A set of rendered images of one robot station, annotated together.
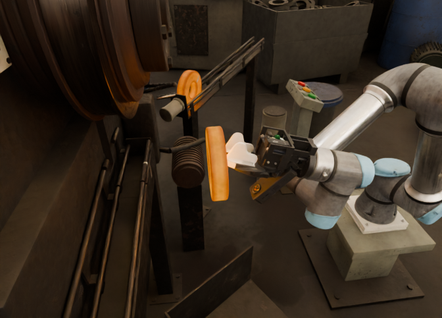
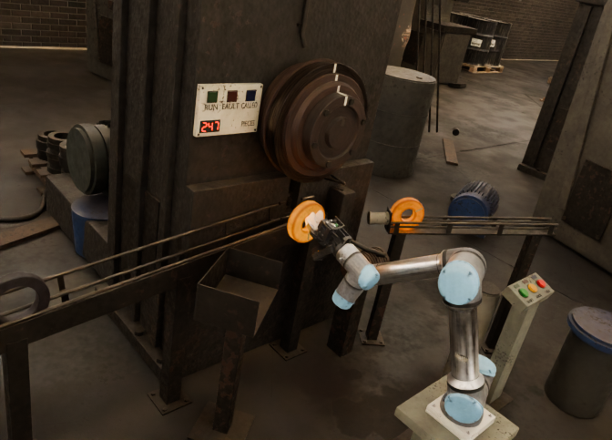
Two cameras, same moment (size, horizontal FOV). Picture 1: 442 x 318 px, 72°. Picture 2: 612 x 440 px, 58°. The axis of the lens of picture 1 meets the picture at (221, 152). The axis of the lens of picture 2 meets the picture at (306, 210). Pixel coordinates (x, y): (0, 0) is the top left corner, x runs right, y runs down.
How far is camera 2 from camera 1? 159 cm
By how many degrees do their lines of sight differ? 45
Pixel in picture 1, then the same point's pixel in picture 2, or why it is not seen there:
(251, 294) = (270, 291)
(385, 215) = not seen: hidden behind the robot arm
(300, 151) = (337, 236)
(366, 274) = not seen: outside the picture
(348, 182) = (351, 274)
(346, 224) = (424, 398)
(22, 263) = (207, 189)
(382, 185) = not seen: hidden behind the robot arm
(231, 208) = (401, 360)
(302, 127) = (510, 325)
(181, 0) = (598, 159)
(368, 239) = (423, 415)
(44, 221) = (224, 187)
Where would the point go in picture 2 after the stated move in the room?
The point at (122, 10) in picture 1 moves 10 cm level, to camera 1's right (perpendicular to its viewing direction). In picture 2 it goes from (296, 128) to (311, 138)
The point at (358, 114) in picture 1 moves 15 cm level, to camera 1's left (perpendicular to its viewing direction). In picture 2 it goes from (417, 260) to (387, 239)
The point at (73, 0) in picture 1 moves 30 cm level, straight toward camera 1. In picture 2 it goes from (275, 119) to (220, 134)
